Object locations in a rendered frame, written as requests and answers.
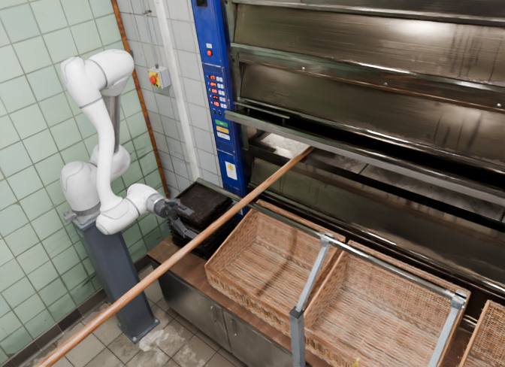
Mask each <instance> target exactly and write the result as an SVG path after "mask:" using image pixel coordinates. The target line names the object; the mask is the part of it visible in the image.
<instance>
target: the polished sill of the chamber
mask: <svg viewBox="0 0 505 367"><path fill-rule="evenodd" d="M249 150H250V151H252V152H255V153H258V154H261V155H263V156H266V157H269V158H272V159H275V160H277V161H280V162H284V163H287V162H289V161H290V160H291V159H293V158H294V157H295V156H297V155H298V153H294V152H292V151H289V150H285V149H283V148H280V147H276V146H274V145H271V144H267V143H265V142H262V141H258V140H254V141H253V142H251V143H250V144H249ZM294 167H297V168H300V169H303V170H305V171H308V172H311V173H314V174H317V175H319V176H322V177H326V178H328V179H330V180H334V181H337V182H338V183H341V184H345V185H347V186H349V187H353V188H356V189H358V190H361V191H364V192H366V193H370V194H372V195H375V196H379V197H380V198H383V199H387V200H389V201H391V202H395V203H398V204H399V205H403V206H406V207H408V208H412V209H414V210H417V211H420V212H422V213H425V214H429V215H431V216H433V217H437V218H440V219H441V220H445V221H448V222H450V223H454V224H456V225H459V226H462V227H464V228H467V229H470V230H473V231H475V232H479V233H481V234H483V235H487V236H490V237H492V238H496V239H498V240H501V241H504V242H505V223H503V222H501V221H498V220H494V219H492V218H489V217H485V216H483V215H480V214H476V213H473V212H471V211H467V210H464V209H462V208H458V207H456V206H454V205H450V204H447V203H445V202H441V201H438V200H436V199H432V198H429V197H427V196H423V195H420V194H418V193H414V192H411V191H409V190H405V189H402V188H400V187H396V186H393V185H391V184H388V183H384V182H382V181H379V180H375V179H373V178H370V177H366V176H364V175H361V174H357V173H355V172H352V171H348V170H346V169H343V168H339V167H337V166H334V165H330V164H328V163H325V162H321V161H319V160H316V159H312V158H310V157H307V156H305V157H304V158H303V159H301V160H300V161H299V162H298V163H296V164H295V165H294Z"/></svg>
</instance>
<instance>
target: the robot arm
mask: <svg viewBox="0 0 505 367"><path fill-rule="evenodd" d="M134 68H135V64H134V60H133V58H132V57H131V55H130V54H129V53H127V52H126V51H124V50H120V49H111V50H106V51H103V52H100V53H97V54H95V55H94V56H91V57H90V58H89V59H87V60H84V61H83V60H82V59H81V58H79V57H74V56H72V57H70V58H68V59H66V60H65V61H64V62H62V63H61V67H60V70H61V74H62V79H63V81H64V84H65V86H66V88H67V90H68V92H69V94H70V96H71V97H72V99H73V100H74V101H75V103H76V104H77V106H78V107H79V109H81V111H82V112H83V113H84V114H85V115H86V116H87V118H88V119H89V120H90V121H91V123H92V124H93V126H94V127H95V128H96V130H97V132H98V144H97V145H96V146H95V147H94V150H93V152H92V155H91V158H90V161H88V163H85V162H81V161H76V162H70V163H68V164H67V165H65V166H64V168H63V169H62V170H61V173H60V184H61V187H62V191H63V193H64V195H65V198H66V200H67V201H68V203H69V205H70V206H71V207H70V208H68V209H67V210H66V213H67V214H68V215H67V216H65V217H64V220H65V222H66V223H68V222H70V221H72V220H77V221H78V222H79V223H80V225H81V226H84V225H86V224H87V223H88V222H89V221H90V220H93V219H94V218H96V217H98V218H97V220H96V227H97V228H98V229H99V230H100V231H101V232H102V233H104V234H105V235H112V234H114V233H117V232H119V231H121V230H122V229H124V228H125V227H127V226H128V225H130V224H131V223H133V222H134V221H135V220H136V219H137V218H138V217H139V216H140V215H142V214H145V213H147V212H150V213H152V214H154V215H156V216H160V217H162V218H168V219H169V220H170V221H171V222H170V225H171V226H173V227H174V228H175V229H176V230H177V231H178V232H179V233H180V234H181V235H182V236H183V237H184V238H186V237H189V238H191V239H193V238H195V237H196V236H197V234H196V233H194V232H193V231H191V230H188V229H187V228H186V227H185V226H184V225H183V224H182V222H181V221H180V218H179V217H178V216H177V212H176V209H177V210H178V211H180V212H182V213H184V214H185V215H187V216H189V217H190V216H191V215H192V214H194V213H195V212H194V211H193V210H191V209H189V208H188V207H186V206H184V205H183V204H182V203H181V202H180V199H169V198H165V197H164V196H162V195H160V194H158V193H157V191H155V190H154V189H153V188H151V187H149V186H147V185H144V184H141V183H135V184H133V185H131V186H130V187H129V189H128V192H127V197H126V198H124V199H122V197H118V196H115V195H114V194H113V192H112V190H111V188H110V184H111V183H112V182H114V181H115V180H116V179H117V178H119V177H120V176H121V175H122V174H124V173H125V172H126V171H127V169H128V168H129V166H130V163H131V156H130V153H129V152H128V151H127V149H125V148H124V147H123V146H121V145H120V144H119V125H120V103H121V93H122V92H123V91H124V89H125V86H126V84H127V82H128V80H129V77H130V76H131V75H132V72H133V71H134ZM173 205H175V206H173ZM176 219H177V220H176Z"/></svg>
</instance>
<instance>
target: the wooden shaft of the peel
mask: <svg viewBox="0 0 505 367"><path fill-rule="evenodd" d="M313 149H315V147H313V146H310V145H309V146H308V147H306V148H305V149H304V150H302V151H301V152H300V153H299V154H298V155H297V156H295V157H294V158H293V159H291V160H290V161H289V162H287V163H286V164H285V165H284V166H283V167H282V168H281V169H279V170H278V171H277V172H275V173H274V174H273V175H271V176H270V177H269V178H268V179H267V180H266V181H265V182H263V183H262V184H261V185H259V186H258V187H257V188H255V189H254V190H253V191H252V192H251V193H250V194H248V195H247V196H246V197H245V198H243V199H242V200H241V201H239V202H238V203H237V204H236V205H235V206H234V207H232V208H231V209H230V210H228V211H227V212H226V213H225V214H223V215H222V216H221V217H220V218H219V219H218V220H216V221H215V222H214V223H212V224H211V225H210V226H208V227H207V228H206V229H205V230H204V231H203V232H201V233H200V234H199V235H197V236H196V237H195V238H193V239H192V240H191V241H190V242H189V243H188V244H187V245H185V246H184V247H183V248H181V249H180V250H179V251H177V252H176V253H175V254H174V255H173V256H172V257H170V258H169V259H168V260H167V261H165V262H164V263H163V264H161V265H160V266H159V267H158V268H157V269H156V270H154V271H153V272H152V273H150V274H149V275H148V276H147V277H145V278H144V279H143V280H142V281H141V282H140V283H138V284H137V285H136V286H134V287H133V288H132V289H130V290H129V291H128V292H127V293H126V294H125V295H124V296H122V297H121V298H120V299H118V300H117V301H116V302H114V303H113V304H112V305H111V306H110V307H109V308H107V309H106V310H105V311H103V312H102V313H101V314H99V315H98V316H97V317H96V318H95V319H94V320H92V321H91V322H90V323H89V324H87V325H86V326H85V327H83V328H82V329H81V330H80V331H79V332H78V333H76V334H75V335H74V336H72V337H71V338H70V339H69V340H67V341H66V342H65V343H64V344H63V345H62V346H60V347H59V348H58V349H56V350H55V351H54V352H52V353H51V354H50V355H49V356H48V357H47V358H46V359H44V360H43V361H42V362H40V363H39V364H38V365H36V366H35V367H51V366H52V365H54V364H55V363H56V362H58V361H59V360H60V359H61V358H63V356H64V355H66V354H67V353H68V352H69V351H70V350H72V349H73V348H74V347H76V346H77V345H78V344H79V343H80V342H81V341H82V340H84V339H85V338H86V337H87V336H89V335H90V334H91V333H92V332H94V331H95V330H96V329H97V328H98V327H99V326H101V325H102V324H103V323H104V322H106V321H107V320H108V319H109V318H111V317H112V316H113V315H114V314H115V313H116V312H117V311H119V310H120V309H121V308H123V307H124V306H125V305H126V304H128V303H129V302H130V301H131V300H132V299H133V298H134V297H135V296H137V295H138V294H139V293H141V292H142V291H143V290H145V289H146V288H147V287H148V286H149V285H150V284H151V283H152V282H154V281H155V280H156V279H158V278H159V277H160V276H161V275H163V274H164V273H165V272H166V271H167V270H168V269H169V268H171V267H172V266H173V265H174V264H176V263H177V262H178V261H180V260H181V259H182V258H183V257H184V256H185V255H186V254H188V253H189V252H190V251H191V250H193V249H194V248H195V247H196V246H198V245H199V244H200V243H201V242H202V241H203V240H204V239H206V238H207V237H208V236H209V235H211V234H212V233H213V232H215V231H216V230H217V229H218V228H219V227H220V226H221V225H223V224H224V223H225V222H226V221H228V220H229V219H230V218H231V217H233V216H234V215H235V214H236V213H237V212H238V211H239V210H241V209H242V208H243V207H245V206H246V205H247V204H248V203H250V202H251V201H252V200H253V199H254V198H255V197H256V196H258V195H259V194H260V193H261V192H263V191H264V190H265V189H267V188H268V187H269V186H270V185H271V184H272V183H273V182H274V181H276V180H277V179H278V178H279V177H281V176H282V175H283V174H285V173H286V172H287V171H288V170H289V169H290V168H291V167H293V166H294V165H295V164H296V163H298V162H299V161H300V160H301V159H303V158H304V157H305V156H306V155H307V154H308V153H310V152H311V151H312V150H313Z"/></svg>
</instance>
